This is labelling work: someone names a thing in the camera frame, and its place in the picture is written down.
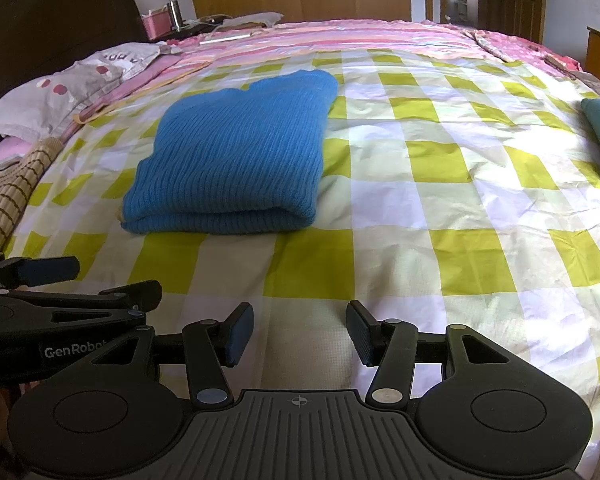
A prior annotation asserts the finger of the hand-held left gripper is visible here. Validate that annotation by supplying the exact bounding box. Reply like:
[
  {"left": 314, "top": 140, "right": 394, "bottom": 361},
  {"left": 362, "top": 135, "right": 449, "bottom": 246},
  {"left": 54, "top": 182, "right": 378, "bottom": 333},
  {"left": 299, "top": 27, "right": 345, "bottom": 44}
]
[
  {"left": 0, "top": 254, "right": 81, "bottom": 289},
  {"left": 0, "top": 280, "right": 162, "bottom": 339}
]

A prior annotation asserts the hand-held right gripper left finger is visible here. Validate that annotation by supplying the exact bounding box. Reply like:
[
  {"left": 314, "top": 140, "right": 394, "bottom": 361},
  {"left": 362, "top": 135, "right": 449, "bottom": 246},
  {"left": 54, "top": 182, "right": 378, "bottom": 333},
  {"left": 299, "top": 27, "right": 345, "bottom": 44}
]
[{"left": 85, "top": 302, "right": 255, "bottom": 409}]

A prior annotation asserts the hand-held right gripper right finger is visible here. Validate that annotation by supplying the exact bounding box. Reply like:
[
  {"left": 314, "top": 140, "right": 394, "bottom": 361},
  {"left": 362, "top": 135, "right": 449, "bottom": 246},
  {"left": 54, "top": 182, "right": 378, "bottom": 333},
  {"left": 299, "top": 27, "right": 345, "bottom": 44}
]
[{"left": 346, "top": 300, "right": 518, "bottom": 407}]

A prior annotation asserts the blue knit sweater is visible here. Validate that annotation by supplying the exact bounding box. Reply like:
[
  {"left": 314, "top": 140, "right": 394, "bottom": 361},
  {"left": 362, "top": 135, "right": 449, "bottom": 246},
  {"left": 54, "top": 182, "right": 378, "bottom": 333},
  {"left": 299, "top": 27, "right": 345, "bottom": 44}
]
[{"left": 120, "top": 69, "right": 340, "bottom": 237}]

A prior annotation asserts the beige striped cloth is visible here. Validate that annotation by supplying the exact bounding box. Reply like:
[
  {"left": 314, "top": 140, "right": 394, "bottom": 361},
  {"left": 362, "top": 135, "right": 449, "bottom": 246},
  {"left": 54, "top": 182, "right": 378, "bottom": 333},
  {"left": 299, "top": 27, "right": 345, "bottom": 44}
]
[{"left": 0, "top": 136, "right": 65, "bottom": 256}]

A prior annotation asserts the pink pillow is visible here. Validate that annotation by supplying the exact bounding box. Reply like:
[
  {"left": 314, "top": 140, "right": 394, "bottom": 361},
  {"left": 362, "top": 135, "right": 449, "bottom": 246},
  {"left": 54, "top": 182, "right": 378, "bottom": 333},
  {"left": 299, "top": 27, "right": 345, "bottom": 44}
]
[{"left": 0, "top": 139, "right": 36, "bottom": 170}]

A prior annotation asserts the green checked bedsheet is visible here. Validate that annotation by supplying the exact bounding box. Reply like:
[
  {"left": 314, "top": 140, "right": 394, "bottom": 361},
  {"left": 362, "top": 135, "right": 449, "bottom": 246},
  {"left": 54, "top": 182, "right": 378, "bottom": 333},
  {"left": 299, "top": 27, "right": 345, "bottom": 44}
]
[{"left": 0, "top": 47, "right": 600, "bottom": 480}]

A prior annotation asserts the white printed pillow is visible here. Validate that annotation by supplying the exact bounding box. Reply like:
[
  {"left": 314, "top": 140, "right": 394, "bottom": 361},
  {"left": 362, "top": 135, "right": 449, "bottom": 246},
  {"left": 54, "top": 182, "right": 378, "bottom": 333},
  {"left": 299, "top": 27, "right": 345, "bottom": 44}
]
[{"left": 0, "top": 44, "right": 162, "bottom": 147}]

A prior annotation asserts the dark wooden headboard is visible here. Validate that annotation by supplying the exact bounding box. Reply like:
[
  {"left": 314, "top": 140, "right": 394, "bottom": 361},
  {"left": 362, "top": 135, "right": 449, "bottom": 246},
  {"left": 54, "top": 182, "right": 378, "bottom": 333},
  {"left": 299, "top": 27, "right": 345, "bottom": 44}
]
[{"left": 0, "top": 0, "right": 148, "bottom": 128}]

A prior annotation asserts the pink box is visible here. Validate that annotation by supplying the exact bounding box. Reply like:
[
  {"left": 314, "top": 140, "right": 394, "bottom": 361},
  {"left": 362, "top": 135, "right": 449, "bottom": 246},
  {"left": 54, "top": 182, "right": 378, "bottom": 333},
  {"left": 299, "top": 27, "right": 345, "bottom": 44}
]
[{"left": 142, "top": 11, "right": 173, "bottom": 41}]

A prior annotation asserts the white stick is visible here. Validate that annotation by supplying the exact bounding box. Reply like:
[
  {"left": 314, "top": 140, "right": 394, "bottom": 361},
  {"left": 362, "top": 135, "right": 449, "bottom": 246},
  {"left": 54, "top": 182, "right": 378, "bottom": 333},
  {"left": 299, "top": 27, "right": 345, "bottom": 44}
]
[{"left": 199, "top": 33, "right": 255, "bottom": 44}]

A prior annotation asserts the pink striped quilt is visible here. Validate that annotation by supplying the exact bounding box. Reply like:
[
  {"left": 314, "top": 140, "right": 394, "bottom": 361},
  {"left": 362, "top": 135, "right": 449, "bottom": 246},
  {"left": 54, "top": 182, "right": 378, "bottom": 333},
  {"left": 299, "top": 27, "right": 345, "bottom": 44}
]
[{"left": 75, "top": 19, "right": 531, "bottom": 121}]

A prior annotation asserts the grey cloth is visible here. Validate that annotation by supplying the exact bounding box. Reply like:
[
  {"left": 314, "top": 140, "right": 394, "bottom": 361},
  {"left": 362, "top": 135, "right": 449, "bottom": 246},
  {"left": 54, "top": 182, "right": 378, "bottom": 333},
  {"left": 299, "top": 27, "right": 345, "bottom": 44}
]
[{"left": 222, "top": 11, "right": 284, "bottom": 29}]

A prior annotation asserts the pink floral blanket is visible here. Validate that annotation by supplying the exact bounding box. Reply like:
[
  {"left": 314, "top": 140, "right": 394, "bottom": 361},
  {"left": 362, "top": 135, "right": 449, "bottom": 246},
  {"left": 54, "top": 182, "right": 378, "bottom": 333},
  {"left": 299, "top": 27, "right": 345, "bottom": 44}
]
[{"left": 460, "top": 29, "right": 583, "bottom": 78}]

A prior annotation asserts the brown wooden door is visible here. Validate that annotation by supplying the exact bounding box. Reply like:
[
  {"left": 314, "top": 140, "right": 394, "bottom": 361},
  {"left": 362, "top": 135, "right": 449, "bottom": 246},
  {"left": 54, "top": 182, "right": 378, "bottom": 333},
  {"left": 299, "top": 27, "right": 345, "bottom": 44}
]
[{"left": 490, "top": 0, "right": 550, "bottom": 43}]

